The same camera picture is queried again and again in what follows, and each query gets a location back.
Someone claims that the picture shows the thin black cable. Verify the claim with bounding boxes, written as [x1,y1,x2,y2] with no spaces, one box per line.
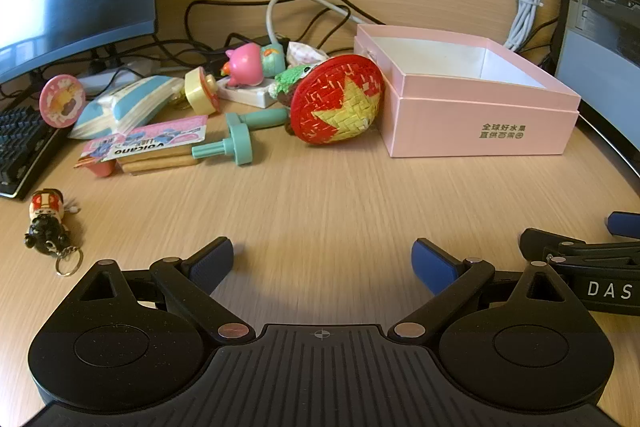
[520,19,558,72]

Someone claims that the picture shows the grey looped cable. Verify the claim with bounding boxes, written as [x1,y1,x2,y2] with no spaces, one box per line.
[266,0,361,52]

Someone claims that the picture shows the black keyboard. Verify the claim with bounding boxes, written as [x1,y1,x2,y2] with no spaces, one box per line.
[0,104,66,200]

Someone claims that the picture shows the pink bird toy figure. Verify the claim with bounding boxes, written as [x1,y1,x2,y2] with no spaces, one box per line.
[220,43,264,88]

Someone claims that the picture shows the doll figurine keychain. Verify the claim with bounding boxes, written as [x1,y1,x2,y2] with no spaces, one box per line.
[24,189,83,279]

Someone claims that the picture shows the pink cardboard box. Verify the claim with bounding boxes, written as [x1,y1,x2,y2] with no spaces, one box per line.
[352,24,582,158]

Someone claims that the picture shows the black power adapter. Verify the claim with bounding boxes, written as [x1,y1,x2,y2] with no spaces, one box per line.
[222,32,291,52]

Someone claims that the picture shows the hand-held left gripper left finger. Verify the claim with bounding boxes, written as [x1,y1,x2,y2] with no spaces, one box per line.
[75,236,252,347]

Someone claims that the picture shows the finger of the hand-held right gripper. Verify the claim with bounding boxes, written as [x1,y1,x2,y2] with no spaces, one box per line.
[606,212,640,240]
[519,228,640,266]

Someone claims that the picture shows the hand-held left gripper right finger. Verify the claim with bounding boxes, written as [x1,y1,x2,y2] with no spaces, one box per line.
[387,237,567,348]

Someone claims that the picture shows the red woven hat yellow star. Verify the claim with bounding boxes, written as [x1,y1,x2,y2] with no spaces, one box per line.
[289,53,385,144]

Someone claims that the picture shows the yellow pudding stamp toy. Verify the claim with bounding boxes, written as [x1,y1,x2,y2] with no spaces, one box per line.
[183,67,221,115]

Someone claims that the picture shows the white pink paper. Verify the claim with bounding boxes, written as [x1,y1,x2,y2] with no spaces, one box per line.
[286,41,328,66]

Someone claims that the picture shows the pink round badge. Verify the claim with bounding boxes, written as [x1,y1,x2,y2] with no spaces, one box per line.
[39,74,83,128]

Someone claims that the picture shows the white power strip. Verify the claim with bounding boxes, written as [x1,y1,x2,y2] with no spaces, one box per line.
[75,59,156,95]

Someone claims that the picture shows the white rectangular toy base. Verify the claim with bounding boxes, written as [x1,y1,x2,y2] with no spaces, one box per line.
[217,77,276,109]

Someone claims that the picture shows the green brown plush toy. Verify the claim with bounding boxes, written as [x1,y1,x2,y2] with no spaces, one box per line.
[268,61,326,108]

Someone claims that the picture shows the tangle of black cables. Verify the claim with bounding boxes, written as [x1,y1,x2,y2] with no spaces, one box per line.
[85,0,386,78]

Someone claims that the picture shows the pink cartoon snack packet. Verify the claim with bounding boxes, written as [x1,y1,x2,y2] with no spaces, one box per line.
[74,116,208,168]

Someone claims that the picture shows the blue white tissue pack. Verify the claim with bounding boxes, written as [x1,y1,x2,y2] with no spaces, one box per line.
[67,76,186,140]

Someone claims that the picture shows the teal toy figure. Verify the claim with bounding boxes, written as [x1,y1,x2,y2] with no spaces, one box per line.
[260,43,287,78]

